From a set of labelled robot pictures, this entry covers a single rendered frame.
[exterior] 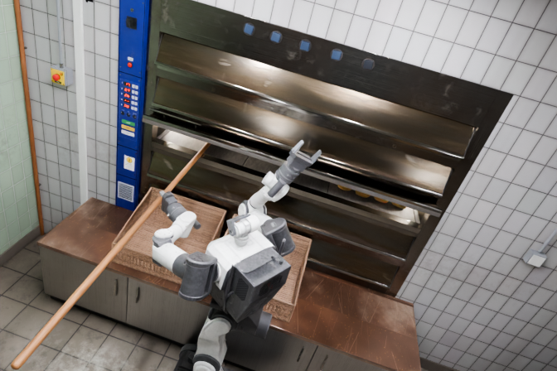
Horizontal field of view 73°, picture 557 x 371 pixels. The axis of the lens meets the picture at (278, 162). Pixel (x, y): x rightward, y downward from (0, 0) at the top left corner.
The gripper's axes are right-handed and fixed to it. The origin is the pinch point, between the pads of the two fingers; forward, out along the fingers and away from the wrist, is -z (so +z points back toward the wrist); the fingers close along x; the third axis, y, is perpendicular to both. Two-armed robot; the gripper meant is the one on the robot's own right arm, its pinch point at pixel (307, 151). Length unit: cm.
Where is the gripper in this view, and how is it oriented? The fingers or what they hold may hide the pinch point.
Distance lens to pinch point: 165.0
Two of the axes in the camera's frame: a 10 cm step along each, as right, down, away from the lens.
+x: -7.8, -3.8, -4.9
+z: -6.0, 6.7, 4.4
